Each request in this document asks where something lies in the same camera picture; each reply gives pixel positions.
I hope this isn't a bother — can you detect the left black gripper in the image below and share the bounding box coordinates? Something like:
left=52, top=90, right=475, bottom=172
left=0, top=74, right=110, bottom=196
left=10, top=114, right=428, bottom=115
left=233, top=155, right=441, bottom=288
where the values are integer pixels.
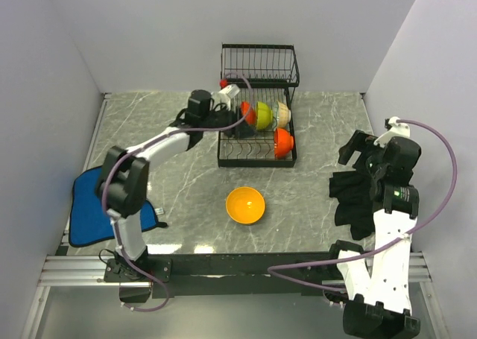
left=201, top=103, right=259, bottom=141

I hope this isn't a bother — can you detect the red-orange bowl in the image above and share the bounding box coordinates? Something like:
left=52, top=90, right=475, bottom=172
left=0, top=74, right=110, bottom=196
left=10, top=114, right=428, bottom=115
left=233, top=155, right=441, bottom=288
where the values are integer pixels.
left=274, top=127, right=294, bottom=158
left=240, top=101, right=257, bottom=127

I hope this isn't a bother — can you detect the lime green bowl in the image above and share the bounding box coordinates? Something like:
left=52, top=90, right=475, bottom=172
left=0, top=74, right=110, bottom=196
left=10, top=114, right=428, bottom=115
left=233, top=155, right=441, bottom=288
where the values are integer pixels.
left=256, top=101, right=273, bottom=130

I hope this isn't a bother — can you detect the patterned white teal bowl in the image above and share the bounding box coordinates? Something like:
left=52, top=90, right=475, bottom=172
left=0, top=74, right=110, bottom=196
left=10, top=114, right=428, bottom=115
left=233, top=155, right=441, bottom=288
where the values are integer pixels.
left=272, top=101, right=291, bottom=128

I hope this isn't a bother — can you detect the yellow-orange bowl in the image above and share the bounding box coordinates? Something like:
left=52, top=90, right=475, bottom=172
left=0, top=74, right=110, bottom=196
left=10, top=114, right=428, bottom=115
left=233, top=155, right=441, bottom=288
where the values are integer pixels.
left=225, top=186, right=265, bottom=225

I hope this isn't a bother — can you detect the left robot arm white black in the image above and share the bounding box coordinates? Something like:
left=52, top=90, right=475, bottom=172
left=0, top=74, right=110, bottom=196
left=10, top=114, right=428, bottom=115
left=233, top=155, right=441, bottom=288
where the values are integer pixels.
left=95, top=84, right=244, bottom=281

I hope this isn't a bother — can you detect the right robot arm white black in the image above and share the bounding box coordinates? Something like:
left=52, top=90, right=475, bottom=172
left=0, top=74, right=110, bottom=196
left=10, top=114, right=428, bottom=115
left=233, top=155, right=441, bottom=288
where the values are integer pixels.
left=326, top=130, right=421, bottom=338

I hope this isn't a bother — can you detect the black cloth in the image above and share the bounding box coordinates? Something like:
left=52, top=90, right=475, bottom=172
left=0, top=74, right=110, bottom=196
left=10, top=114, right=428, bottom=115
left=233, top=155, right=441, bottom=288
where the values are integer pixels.
left=329, top=171, right=375, bottom=241

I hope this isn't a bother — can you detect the black base beam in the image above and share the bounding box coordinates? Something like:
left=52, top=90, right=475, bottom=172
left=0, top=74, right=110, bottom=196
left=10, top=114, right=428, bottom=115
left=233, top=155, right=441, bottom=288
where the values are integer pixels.
left=103, top=252, right=358, bottom=299

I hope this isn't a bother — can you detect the blue cloth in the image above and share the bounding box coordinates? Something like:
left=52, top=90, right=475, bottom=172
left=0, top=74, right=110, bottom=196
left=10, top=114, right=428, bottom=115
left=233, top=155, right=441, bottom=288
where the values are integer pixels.
left=69, top=165, right=159, bottom=248

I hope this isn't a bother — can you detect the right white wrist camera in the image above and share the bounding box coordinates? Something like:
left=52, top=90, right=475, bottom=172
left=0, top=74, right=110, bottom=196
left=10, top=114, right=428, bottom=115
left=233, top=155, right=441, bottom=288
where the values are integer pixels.
left=373, top=116, right=411, bottom=148

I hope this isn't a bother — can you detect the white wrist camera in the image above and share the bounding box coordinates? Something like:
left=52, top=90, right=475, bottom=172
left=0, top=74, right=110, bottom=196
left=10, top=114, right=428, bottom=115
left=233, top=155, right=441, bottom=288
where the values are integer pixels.
left=373, top=116, right=411, bottom=148
left=212, top=84, right=240, bottom=110

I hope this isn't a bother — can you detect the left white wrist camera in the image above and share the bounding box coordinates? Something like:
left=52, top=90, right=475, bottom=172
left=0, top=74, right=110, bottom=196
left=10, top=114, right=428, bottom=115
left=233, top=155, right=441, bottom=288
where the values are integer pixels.
left=212, top=84, right=240, bottom=110

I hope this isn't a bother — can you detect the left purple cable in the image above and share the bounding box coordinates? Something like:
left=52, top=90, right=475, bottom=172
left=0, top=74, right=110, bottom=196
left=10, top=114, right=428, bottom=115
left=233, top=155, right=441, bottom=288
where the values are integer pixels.
left=101, top=72, right=256, bottom=314

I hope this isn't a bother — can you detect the purple cable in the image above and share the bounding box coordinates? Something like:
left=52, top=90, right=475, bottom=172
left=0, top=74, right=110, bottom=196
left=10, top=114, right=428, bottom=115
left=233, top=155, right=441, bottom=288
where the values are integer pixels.
left=101, top=72, right=256, bottom=314
left=267, top=118, right=458, bottom=294

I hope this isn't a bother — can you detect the black wire dish rack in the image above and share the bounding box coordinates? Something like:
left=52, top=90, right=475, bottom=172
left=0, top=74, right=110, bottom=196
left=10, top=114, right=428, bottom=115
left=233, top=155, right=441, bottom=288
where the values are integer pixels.
left=217, top=43, right=300, bottom=168

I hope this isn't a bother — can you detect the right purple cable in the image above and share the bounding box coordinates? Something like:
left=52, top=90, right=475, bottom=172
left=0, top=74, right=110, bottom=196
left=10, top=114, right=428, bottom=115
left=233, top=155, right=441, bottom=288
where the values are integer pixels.
left=267, top=118, right=458, bottom=294

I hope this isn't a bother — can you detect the aluminium frame rail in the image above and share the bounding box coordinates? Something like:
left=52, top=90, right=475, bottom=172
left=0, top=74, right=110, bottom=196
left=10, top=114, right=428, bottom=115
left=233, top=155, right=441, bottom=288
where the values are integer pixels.
left=37, top=255, right=124, bottom=288

